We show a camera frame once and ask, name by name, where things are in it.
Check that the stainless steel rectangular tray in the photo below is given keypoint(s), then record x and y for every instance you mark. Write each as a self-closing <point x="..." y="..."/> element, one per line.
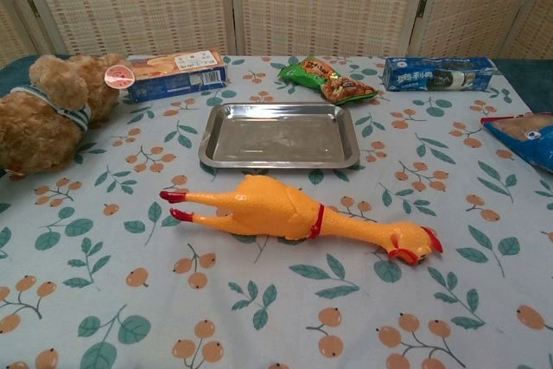
<point x="276" y="135"/>

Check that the brown teddy bear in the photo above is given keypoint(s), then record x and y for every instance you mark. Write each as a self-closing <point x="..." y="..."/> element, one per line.
<point x="43" y="127"/>

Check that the green snack bag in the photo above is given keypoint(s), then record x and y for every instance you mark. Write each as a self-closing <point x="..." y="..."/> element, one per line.
<point x="311" y="75"/>

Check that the orange and blue biscuit box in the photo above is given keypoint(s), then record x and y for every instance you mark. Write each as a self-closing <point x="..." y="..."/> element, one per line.
<point x="173" y="79"/>

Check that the yellow rubber chicken toy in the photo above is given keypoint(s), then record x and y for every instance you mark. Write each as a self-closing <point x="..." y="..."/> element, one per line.
<point x="268" y="209"/>

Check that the blue transparent snack bag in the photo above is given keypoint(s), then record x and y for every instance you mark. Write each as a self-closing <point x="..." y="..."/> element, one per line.
<point x="527" y="135"/>

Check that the blue Oreo cookie box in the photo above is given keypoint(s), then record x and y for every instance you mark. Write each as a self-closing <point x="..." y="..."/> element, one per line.
<point x="432" y="75"/>

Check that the floral patterned tablecloth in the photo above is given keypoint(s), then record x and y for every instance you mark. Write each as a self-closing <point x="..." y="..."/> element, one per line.
<point x="276" y="300"/>

